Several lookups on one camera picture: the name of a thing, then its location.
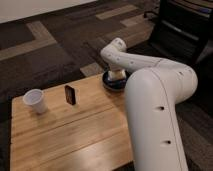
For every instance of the white plastic cup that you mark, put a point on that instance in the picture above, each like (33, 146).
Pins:
(35, 99)

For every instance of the white sponge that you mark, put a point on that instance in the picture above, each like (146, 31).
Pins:
(113, 78)

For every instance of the black office chair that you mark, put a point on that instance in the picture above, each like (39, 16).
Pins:
(182, 29)

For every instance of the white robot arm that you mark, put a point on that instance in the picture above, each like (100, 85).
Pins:
(155, 86)

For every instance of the dark ceramic bowl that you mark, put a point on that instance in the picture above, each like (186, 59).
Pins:
(117, 85)

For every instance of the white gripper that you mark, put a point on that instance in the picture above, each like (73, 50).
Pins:
(117, 72)

